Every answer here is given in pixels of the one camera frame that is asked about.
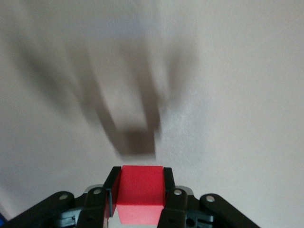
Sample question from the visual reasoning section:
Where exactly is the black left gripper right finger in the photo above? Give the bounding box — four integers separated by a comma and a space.
157, 167, 189, 228

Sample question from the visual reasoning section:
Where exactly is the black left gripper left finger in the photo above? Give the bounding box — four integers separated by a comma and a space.
77, 166, 123, 228

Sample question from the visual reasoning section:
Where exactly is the small red cube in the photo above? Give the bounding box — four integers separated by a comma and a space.
115, 165, 166, 226

